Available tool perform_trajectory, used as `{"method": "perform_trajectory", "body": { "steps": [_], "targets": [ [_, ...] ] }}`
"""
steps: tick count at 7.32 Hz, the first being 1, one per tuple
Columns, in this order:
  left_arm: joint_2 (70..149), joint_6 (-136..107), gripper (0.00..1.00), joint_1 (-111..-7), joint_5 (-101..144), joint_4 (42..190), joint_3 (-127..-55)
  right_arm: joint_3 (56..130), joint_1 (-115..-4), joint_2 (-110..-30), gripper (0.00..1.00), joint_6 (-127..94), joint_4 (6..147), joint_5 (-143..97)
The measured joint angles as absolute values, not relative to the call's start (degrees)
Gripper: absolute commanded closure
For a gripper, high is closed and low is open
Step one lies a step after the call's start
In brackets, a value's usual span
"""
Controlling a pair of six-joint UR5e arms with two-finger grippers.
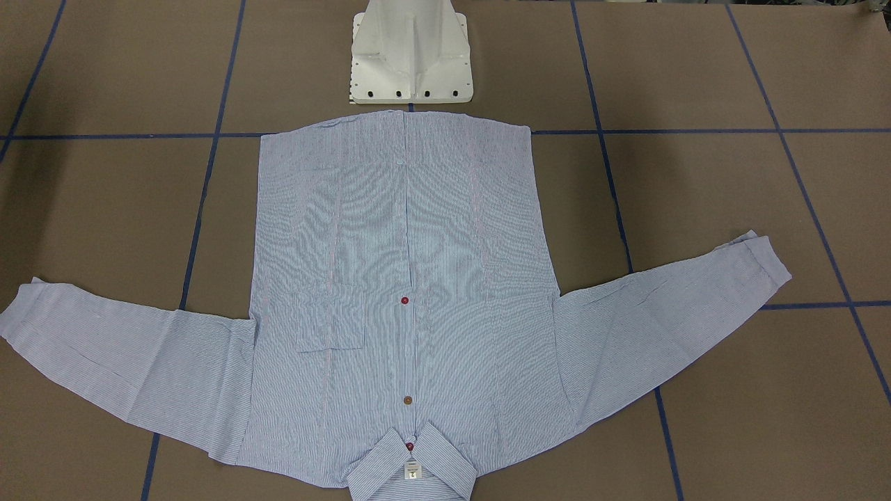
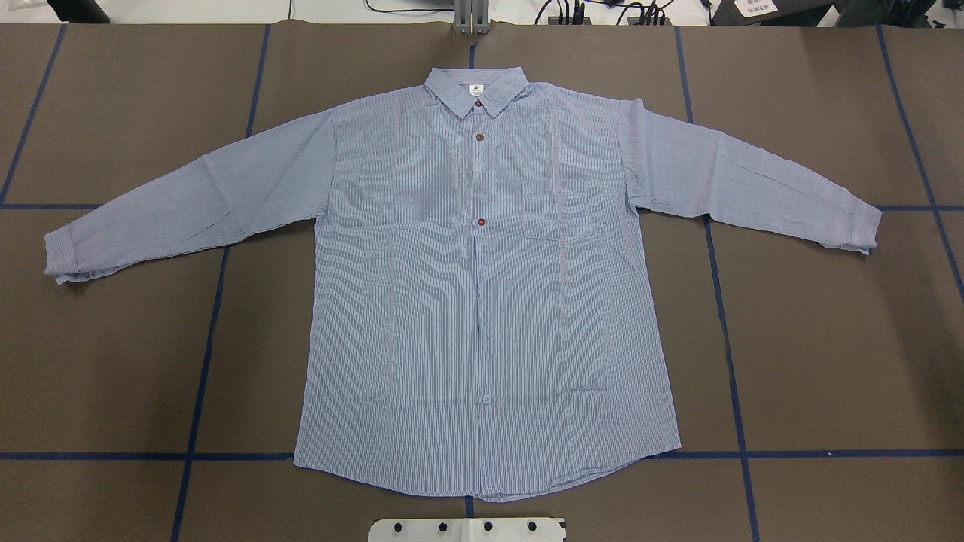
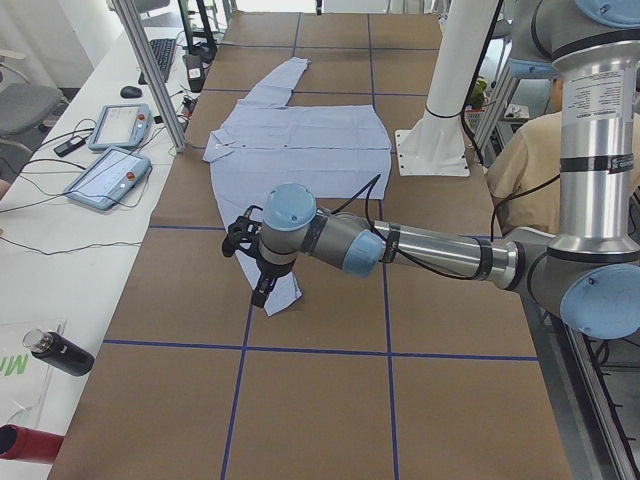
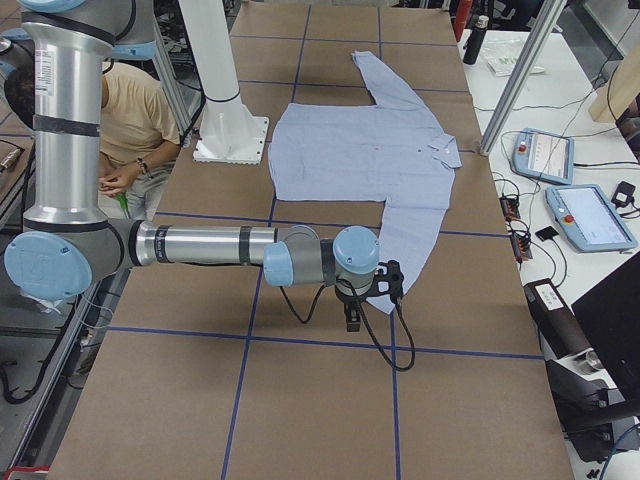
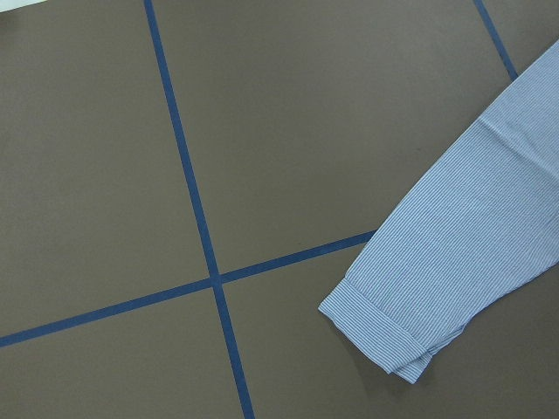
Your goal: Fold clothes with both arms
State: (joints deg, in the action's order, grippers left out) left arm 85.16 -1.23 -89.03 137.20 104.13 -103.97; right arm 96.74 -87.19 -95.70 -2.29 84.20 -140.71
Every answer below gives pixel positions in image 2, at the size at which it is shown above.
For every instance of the blue striped button-up shirt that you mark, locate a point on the blue striped button-up shirt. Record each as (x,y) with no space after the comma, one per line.
(483,324)

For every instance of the black box with label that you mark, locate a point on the black box with label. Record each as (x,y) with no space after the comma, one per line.
(769,13)

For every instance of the grey aluminium frame post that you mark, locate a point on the grey aluminium frame post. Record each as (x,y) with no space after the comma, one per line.
(471,17)

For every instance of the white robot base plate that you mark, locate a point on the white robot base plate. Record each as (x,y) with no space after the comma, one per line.
(470,529)

